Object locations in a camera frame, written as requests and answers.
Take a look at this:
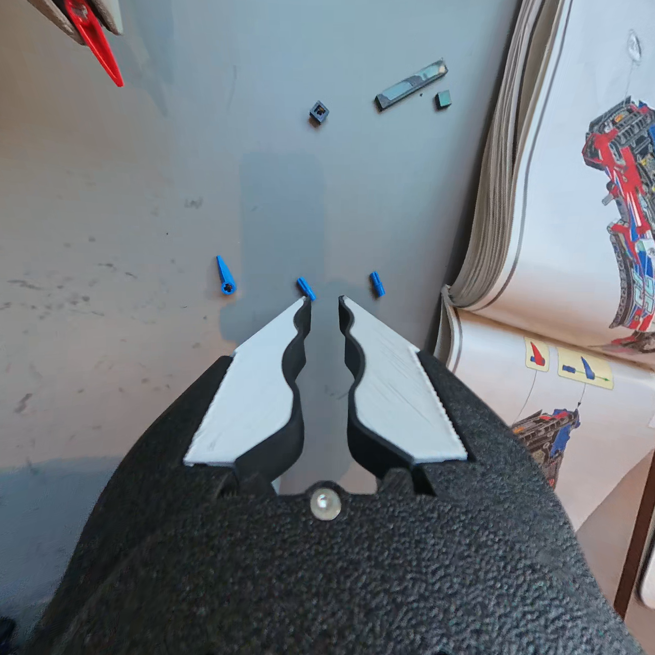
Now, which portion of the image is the blue curved toy brick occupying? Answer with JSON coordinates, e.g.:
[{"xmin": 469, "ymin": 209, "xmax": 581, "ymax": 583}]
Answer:
[{"xmin": 215, "ymin": 255, "xmax": 238, "ymax": 296}]

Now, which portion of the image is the instruction booklet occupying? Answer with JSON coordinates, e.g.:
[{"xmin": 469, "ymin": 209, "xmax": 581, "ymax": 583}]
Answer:
[{"xmin": 434, "ymin": 0, "xmax": 655, "ymax": 533}]

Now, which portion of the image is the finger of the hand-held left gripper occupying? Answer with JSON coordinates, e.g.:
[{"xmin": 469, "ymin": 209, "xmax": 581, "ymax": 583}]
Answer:
[
  {"xmin": 84, "ymin": 0, "xmax": 125, "ymax": 37},
  {"xmin": 28, "ymin": 0, "xmax": 90, "ymax": 47}
]

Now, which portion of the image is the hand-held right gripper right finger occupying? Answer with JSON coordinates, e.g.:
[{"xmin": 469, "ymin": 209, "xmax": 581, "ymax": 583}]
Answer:
[{"xmin": 338, "ymin": 295, "xmax": 470, "ymax": 481}]

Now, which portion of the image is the red pointed toy piece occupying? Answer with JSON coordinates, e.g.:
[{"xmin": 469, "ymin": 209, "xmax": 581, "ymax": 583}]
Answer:
[{"xmin": 64, "ymin": 0, "xmax": 125, "ymax": 88}]

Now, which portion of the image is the long grey-blue toy plate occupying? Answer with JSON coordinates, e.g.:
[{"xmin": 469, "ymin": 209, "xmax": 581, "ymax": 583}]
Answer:
[{"xmin": 375, "ymin": 59, "xmax": 449, "ymax": 112}]

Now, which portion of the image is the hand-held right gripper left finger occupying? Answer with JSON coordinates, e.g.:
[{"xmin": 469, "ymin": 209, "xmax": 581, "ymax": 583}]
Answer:
[{"xmin": 183, "ymin": 296, "xmax": 313, "ymax": 481}]

